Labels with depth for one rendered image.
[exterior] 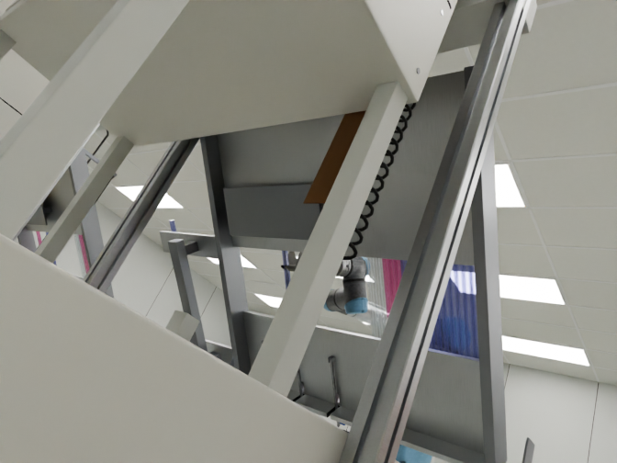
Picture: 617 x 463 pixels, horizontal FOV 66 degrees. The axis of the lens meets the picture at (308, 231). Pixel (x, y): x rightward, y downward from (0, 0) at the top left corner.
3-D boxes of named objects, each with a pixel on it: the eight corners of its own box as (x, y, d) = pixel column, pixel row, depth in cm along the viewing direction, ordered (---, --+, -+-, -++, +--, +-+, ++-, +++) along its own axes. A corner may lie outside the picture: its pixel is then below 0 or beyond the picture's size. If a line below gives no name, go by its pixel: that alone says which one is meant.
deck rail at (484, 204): (485, 475, 86) (497, 457, 91) (496, 479, 85) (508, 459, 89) (463, 67, 73) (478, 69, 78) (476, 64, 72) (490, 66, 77)
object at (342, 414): (241, 387, 129) (261, 375, 134) (485, 476, 86) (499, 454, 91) (241, 382, 129) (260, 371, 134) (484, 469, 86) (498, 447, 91)
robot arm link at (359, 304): (355, 314, 162) (353, 282, 164) (374, 311, 152) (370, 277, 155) (335, 315, 159) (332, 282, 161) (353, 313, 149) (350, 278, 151)
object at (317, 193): (306, 208, 61) (388, 28, 75) (341, 208, 58) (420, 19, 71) (300, 202, 60) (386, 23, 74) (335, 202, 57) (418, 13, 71)
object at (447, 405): (248, 378, 131) (256, 373, 133) (489, 461, 88) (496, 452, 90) (239, 313, 127) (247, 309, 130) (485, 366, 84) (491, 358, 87)
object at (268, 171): (221, 250, 122) (237, 245, 126) (475, 272, 79) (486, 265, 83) (202, 119, 116) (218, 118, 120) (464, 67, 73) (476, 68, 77)
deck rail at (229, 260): (237, 385, 130) (253, 375, 135) (241, 387, 129) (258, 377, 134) (196, 120, 118) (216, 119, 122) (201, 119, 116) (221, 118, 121)
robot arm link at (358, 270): (374, 278, 158) (371, 253, 159) (353, 277, 150) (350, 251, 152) (355, 281, 163) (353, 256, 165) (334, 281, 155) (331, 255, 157)
